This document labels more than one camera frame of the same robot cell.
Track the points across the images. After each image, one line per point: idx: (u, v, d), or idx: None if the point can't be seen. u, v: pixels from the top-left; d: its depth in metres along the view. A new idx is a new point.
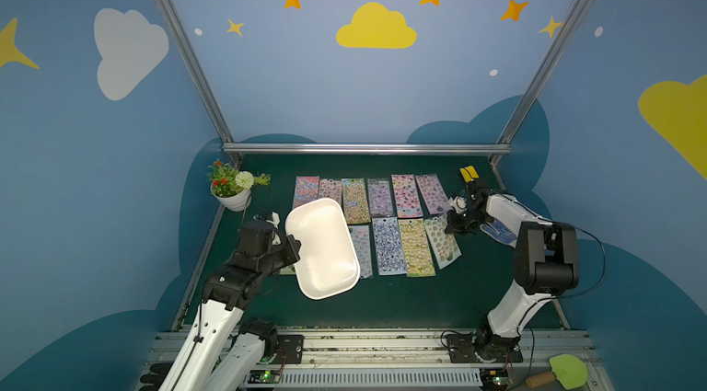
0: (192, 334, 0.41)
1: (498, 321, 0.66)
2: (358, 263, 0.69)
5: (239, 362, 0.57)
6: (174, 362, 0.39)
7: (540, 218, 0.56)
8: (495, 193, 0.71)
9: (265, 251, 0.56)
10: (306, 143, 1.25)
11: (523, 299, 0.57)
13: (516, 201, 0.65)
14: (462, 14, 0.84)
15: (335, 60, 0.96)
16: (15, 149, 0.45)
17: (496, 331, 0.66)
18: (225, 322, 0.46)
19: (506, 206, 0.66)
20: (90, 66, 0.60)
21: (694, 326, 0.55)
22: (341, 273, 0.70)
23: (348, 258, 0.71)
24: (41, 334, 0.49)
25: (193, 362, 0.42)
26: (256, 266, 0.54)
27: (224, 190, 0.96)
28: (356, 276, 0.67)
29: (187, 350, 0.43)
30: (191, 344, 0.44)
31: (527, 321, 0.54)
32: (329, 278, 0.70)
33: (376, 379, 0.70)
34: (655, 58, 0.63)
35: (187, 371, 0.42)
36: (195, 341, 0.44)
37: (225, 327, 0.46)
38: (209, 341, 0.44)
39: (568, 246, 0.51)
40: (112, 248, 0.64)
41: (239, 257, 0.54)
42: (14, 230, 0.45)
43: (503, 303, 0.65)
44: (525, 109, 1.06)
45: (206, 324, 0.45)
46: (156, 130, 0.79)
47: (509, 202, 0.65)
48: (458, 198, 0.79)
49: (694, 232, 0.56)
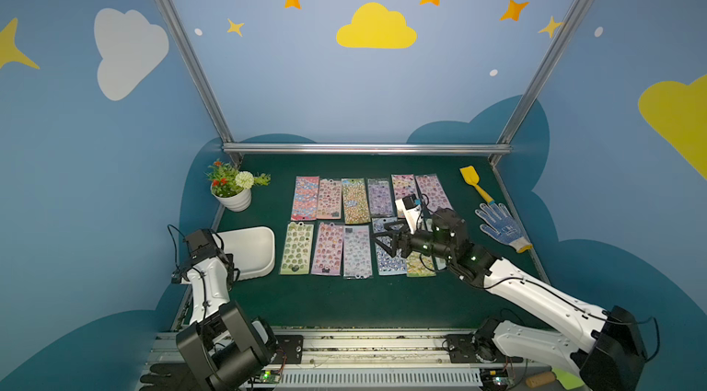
0: (195, 278, 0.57)
1: (510, 352, 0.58)
2: (260, 228, 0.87)
5: None
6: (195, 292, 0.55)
7: (588, 313, 0.45)
8: (493, 275, 0.54)
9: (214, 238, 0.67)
10: (306, 143, 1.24)
11: (552, 362, 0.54)
13: (529, 281, 0.51)
14: (463, 13, 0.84)
15: (335, 60, 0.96)
16: (16, 147, 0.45)
17: (504, 350, 0.65)
18: (214, 261, 0.56)
19: (523, 292, 0.51)
20: (90, 66, 0.60)
21: (694, 327, 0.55)
22: (256, 243, 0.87)
23: (257, 234, 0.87)
24: (42, 333, 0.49)
25: (209, 283, 0.51)
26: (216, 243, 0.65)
27: (224, 190, 0.96)
28: (268, 232, 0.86)
29: (200, 286, 0.51)
30: (198, 279, 0.53)
31: (527, 332, 0.60)
32: (261, 255, 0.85)
33: (375, 379, 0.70)
34: (655, 58, 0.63)
35: (209, 288, 0.49)
36: (201, 276, 0.54)
37: (216, 265, 0.56)
38: (211, 272, 0.53)
39: (636, 337, 0.45)
40: (114, 247, 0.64)
41: (196, 247, 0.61)
42: (16, 230, 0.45)
43: (527, 345, 0.59)
44: (524, 109, 1.06)
45: (201, 267, 0.56)
46: (156, 130, 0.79)
47: (532, 291, 0.50)
48: (416, 211, 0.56)
49: (694, 232, 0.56)
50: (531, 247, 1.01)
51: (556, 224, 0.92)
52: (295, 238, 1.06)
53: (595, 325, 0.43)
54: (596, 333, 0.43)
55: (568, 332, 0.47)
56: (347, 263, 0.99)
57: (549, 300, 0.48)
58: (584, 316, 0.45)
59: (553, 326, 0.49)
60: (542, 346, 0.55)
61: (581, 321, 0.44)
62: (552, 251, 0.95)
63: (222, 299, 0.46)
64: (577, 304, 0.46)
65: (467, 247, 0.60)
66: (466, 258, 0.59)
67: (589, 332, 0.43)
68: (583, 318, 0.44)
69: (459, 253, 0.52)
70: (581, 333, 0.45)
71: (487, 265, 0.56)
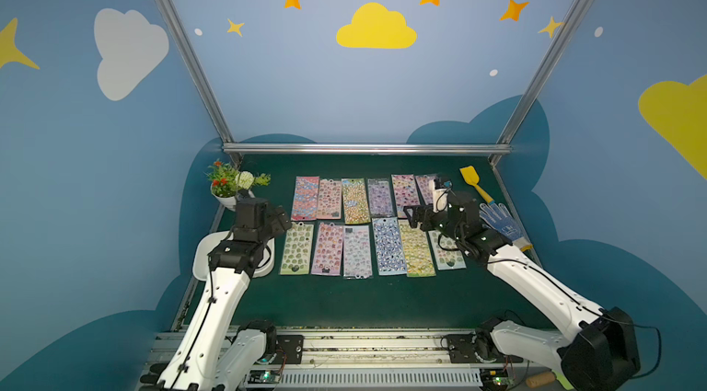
0: (205, 298, 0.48)
1: (507, 350, 0.64)
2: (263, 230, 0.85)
5: (244, 350, 0.57)
6: (193, 319, 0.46)
7: (583, 305, 0.45)
8: (497, 255, 0.56)
9: (262, 224, 0.59)
10: (306, 143, 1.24)
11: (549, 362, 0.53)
13: (533, 270, 0.52)
14: (463, 13, 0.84)
15: (335, 60, 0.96)
16: (16, 147, 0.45)
17: (501, 349, 0.66)
18: (236, 285, 0.48)
19: (525, 278, 0.52)
20: (90, 66, 0.60)
21: (695, 327, 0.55)
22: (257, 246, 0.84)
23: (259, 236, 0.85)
24: (41, 333, 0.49)
25: (209, 320, 0.44)
26: (255, 238, 0.57)
27: (224, 190, 0.96)
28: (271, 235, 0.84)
29: (201, 315, 0.45)
30: (206, 304, 0.46)
31: (525, 330, 0.60)
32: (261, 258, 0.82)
33: (375, 380, 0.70)
34: (655, 58, 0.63)
35: (204, 329, 0.43)
36: (210, 303, 0.46)
37: (235, 291, 0.48)
38: (222, 302, 0.46)
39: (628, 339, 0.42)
40: (114, 247, 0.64)
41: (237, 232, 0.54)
42: (15, 229, 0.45)
43: (522, 343, 0.59)
44: (525, 109, 1.06)
45: (217, 287, 0.47)
46: (156, 130, 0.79)
47: (532, 275, 0.51)
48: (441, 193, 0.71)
49: (694, 232, 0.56)
50: (531, 247, 1.01)
51: (556, 225, 0.92)
52: (295, 238, 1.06)
53: (586, 317, 0.43)
54: (583, 323, 0.43)
55: (559, 321, 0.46)
56: (347, 263, 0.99)
57: (547, 287, 0.49)
58: (577, 307, 0.45)
59: (547, 314, 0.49)
60: (535, 342, 0.55)
61: (573, 311, 0.45)
62: (553, 251, 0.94)
63: (204, 364, 0.40)
64: (575, 296, 0.46)
65: (479, 229, 0.63)
66: (476, 237, 0.60)
67: (577, 322, 0.43)
68: (574, 308, 0.45)
69: (468, 230, 0.64)
70: (569, 321, 0.45)
71: (494, 246, 0.57)
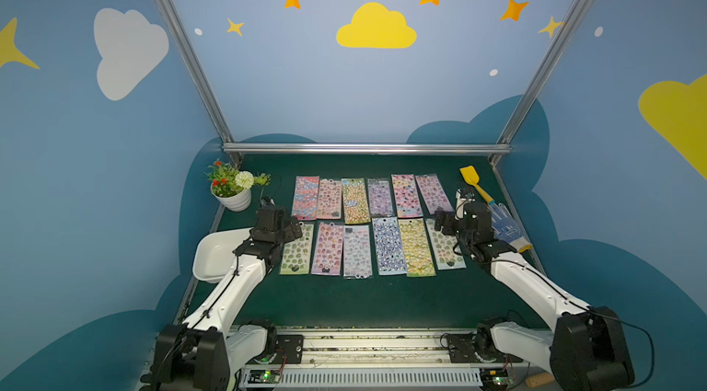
0: (230, 272, 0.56)
1: (505, 349, 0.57)
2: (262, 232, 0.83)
5: (247, 337, 0.58)
6: (222, 281, 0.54)
7: (570, 298, 0.48)
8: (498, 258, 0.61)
9: (280, 227, 0.68)
10: (306, 143, 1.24)
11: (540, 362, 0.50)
13: (531, 271, 0.55)
14: (464, 13, 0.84)
15: (335, 60, 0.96)
16: (16, 146, 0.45)
17: (498, 346, 0.66)
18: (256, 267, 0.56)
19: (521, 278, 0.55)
20: (90, 66, 0.60)
21: (695, 327, 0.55)
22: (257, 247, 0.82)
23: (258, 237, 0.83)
24: (41, 333, 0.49)
25: (235, 284, 0.51)
26: (272, 240, 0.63)
27: (224, 190, 0.96)
28: None
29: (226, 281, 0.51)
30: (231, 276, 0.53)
31: (525, 330, 0.59)
32: None
33: (375, 379, 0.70)
34: (655, 58, 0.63)
35: (230, 289, 0.50)
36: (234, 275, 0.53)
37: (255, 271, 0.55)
38: (244, 278, 0.52)
39: (615, 338, 0.43)
40: (114, 247, 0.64)
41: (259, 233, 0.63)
42: (15, 229, 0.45)
43: (517, 340, 0.59)
44: (525, 109, 1.06)
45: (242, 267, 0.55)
46: (156, 130, 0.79)
47: (527, 275, 0.54)
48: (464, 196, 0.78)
49: (693, 231, 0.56)
50: (531, 247, 1.01)
51: (557, 225, 0.92)
52: (295, 238, 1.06)
53: (571, 309, 0.45)
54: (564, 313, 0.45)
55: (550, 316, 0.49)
56: (347, 263, 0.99)
57: (538, 284, 0.52)
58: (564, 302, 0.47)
59: (540, 311, 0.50)
60: (530, 340, 0.55)
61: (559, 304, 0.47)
62: (553, 251, 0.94)
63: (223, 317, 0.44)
64: (567, 293, 0.49)
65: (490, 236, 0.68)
66: (483, 244, 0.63)
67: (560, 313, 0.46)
68: (562, 302, 0.47)
69: (478, 236, 0.70)
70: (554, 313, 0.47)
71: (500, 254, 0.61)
